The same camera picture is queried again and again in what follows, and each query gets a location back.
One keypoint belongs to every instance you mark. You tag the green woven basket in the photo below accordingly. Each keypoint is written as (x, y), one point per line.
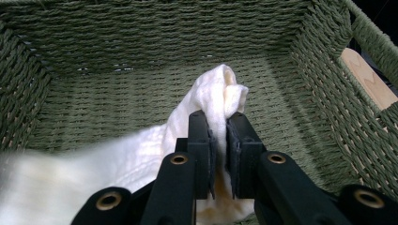
(156, 47)

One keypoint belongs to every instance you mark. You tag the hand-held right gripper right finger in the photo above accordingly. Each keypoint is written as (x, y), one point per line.
(244, 156)

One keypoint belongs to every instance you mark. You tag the white bear print cloth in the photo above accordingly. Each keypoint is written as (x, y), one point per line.
(94, 175)

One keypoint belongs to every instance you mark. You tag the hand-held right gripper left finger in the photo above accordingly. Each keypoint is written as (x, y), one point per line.
(198, 150)

